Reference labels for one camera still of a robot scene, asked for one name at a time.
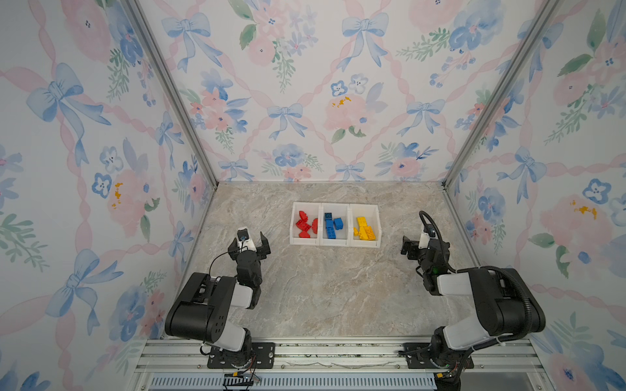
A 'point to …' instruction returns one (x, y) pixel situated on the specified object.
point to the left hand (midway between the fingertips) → (249, 234)
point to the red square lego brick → (315, 226)
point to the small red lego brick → (304, 235)
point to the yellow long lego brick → (363, 236)
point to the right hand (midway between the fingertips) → (417, 236)
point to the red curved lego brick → (304, 218)
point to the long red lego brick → (302, 225)
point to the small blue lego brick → (328, 216)
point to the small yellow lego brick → (357, 234)
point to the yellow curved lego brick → (370, 233)
